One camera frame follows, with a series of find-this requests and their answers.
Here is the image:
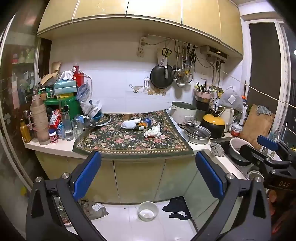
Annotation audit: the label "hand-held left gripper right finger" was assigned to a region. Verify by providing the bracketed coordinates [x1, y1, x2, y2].
[192, 150, 272, 241]

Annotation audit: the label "crumpled white tissue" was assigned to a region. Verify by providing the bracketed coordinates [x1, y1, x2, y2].
[144, 124, 161, 139]

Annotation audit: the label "black wok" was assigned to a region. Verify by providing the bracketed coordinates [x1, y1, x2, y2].
[150, 64, 174, 89]

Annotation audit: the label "white floor bowl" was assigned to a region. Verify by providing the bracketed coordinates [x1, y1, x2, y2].
[138, 201, 159, 222]

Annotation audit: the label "clear plastic bag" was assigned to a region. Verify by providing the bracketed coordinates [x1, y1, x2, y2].
[76, 81, 93, 114]

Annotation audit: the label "teal tissue box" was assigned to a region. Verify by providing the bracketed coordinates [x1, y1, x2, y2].
[54, 71, 77, 95]

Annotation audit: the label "beige wall cabinets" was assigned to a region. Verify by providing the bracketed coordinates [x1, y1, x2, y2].
[37, 0, 244, 58]

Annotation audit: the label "red carton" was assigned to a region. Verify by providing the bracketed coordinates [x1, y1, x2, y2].
[72, 65, 84, 90]

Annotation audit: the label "white pill bottle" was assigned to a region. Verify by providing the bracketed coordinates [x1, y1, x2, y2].
[48, 129, 58, 144]

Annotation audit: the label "hanging kitchen knife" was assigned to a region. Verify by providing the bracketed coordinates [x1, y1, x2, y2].
[159, 57, 169, 79]

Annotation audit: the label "brown paper bag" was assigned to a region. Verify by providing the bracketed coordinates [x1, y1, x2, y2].
[40, 61, 62, 85]

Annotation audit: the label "clear glass cup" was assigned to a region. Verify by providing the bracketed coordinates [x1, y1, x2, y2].
[72, 118, 84, 139]

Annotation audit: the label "floral cloth mat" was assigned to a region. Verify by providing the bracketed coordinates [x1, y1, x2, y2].
[72, 110, 194, 160]

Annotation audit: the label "grey paper bag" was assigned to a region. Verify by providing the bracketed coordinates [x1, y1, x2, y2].
[81, 202, 109, 220]

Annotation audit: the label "blue bowl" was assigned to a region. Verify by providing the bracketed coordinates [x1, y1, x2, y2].
[91, 111, 104, 122]

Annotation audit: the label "grey cloth bag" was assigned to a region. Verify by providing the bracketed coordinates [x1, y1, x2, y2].
[217, 86, 244, 113]

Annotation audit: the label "red snack packets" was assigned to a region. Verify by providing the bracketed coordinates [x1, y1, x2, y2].
[49, 111, 62, 129]

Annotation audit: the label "thin clothesline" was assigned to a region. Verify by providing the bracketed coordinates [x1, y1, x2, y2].
[221, 71, 296, 106]

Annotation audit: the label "grey scouring cloth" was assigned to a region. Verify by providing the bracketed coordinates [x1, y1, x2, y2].
[257, 105, 272, 116]

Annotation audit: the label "green box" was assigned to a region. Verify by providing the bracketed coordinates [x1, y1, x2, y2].
[44, 96, 82, 116]

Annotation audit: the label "white plates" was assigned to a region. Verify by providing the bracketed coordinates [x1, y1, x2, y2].
[88, 100, 102, 116]

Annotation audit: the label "long white box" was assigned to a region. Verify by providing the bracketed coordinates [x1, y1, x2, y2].
[122, 118, 141, 126]

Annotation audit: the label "white cooking pot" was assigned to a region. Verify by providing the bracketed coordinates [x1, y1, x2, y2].
[170, 101, 197, 127]

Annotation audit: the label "window frame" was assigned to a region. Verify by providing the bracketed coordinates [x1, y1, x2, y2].
[245, 19, 296, 144]

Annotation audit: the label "stack of paper cups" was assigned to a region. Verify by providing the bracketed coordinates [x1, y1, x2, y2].
[30, 94, 51, 145]

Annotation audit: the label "white kettle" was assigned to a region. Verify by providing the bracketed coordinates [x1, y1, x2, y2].
[220, 107, 234, 132]

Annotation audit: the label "steel basin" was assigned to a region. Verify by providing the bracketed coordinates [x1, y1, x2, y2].
[184, 124, 211, 145]

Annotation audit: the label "yellow oil bottle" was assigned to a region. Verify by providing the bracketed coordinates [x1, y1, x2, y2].
[20, 119, 32, 143]

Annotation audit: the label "grey dishcloth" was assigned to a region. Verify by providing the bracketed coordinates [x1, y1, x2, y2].
[210, 142, 225, 157]

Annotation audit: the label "black cloth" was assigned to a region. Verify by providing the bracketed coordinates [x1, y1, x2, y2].
[162, 197, 192, 220]

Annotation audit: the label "yellow black pot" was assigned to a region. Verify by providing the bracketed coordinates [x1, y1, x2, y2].
[200, 113, 225, 139]

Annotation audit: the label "red jar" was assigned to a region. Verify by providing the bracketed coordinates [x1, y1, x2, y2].
[231, 123, 242, 137]

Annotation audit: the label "beige range hood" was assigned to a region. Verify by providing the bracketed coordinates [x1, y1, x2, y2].
[200, 45, 229, 62]

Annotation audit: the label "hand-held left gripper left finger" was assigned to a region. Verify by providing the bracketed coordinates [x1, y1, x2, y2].
[25, 151, 109, 241]

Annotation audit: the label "pink utensil holder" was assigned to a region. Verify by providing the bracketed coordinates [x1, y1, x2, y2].
[194, 80, 214, 103]

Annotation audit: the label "dark display cabinet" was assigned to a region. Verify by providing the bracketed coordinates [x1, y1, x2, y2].
[0, 11, 52, 186]

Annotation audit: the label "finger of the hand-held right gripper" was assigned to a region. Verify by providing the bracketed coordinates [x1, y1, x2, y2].
[257, 135, 296, 160]
[239, 144, 292, 172]

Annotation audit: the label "white power strip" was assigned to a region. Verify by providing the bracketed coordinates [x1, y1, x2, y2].
[136, 36, 148, 58]

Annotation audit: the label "wooden cutting board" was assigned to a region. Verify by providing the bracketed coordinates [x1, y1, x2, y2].
[239, 104, 275, 150]

